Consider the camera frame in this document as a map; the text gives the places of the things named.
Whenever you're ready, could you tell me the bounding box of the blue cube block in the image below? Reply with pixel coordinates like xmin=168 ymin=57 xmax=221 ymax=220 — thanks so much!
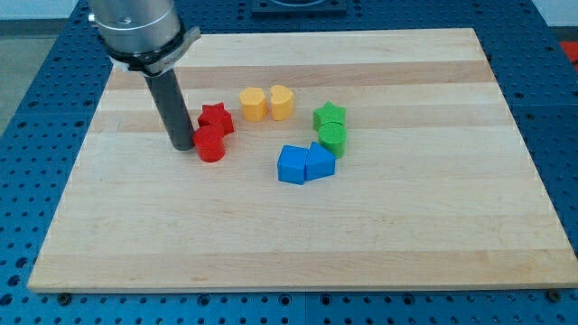
xmin=277 ymin=144 xmax=309 ymax=185

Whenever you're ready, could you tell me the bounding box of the light wooden board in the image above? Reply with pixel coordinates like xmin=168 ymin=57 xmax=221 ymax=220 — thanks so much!
xmin=28 ymin=28 xmax=577 ymax=293

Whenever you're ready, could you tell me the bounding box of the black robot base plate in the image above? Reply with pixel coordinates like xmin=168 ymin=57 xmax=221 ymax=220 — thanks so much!
xmin=249 ymin=0 xmax=347 ymax=17

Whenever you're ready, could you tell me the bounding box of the yellow hexagon block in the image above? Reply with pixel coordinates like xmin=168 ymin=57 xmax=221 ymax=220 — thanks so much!
xmin=239 ymin=88 xmax=267 ymax=122

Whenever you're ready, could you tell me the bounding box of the red object at edge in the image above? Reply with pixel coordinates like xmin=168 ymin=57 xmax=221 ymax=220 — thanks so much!
xmin=560 ymin=42 xmax=578 ymax=70

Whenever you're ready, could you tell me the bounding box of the green star block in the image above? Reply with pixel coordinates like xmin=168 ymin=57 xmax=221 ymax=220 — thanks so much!
xmin=312 ymin=101 xmax=347 ymax=131

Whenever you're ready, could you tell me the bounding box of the yellow heart block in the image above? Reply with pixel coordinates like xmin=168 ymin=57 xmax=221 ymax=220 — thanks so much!
xmin=270 ymin=85 xmax=294 ymax=121

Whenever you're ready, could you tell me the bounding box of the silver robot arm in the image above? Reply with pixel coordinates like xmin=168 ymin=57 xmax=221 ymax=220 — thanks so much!
xmin=89 ymin=0 xmax=201 ymax=151

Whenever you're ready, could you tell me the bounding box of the green cylinder block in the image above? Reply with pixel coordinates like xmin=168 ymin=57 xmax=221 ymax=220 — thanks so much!
xmin=318 ymin=122 xmax=347 ymax=159

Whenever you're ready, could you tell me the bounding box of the blue triangle block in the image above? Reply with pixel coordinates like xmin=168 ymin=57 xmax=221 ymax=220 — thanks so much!
xmin=305 ymin=142 xmax=336 ymax=181

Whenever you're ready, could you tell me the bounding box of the red cylinder block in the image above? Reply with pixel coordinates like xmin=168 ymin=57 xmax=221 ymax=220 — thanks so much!
xmin=193 ymin=125 xmax=225 ymax=163

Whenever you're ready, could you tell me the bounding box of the red star block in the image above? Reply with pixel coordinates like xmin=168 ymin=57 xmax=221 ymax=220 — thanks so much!
xmin=198 ymin=102 xmax=235 ymax=135

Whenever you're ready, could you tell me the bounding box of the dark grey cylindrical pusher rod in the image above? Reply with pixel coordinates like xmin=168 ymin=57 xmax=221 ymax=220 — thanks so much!
xmin=145 ymin=70 xmax=194 ymax=151

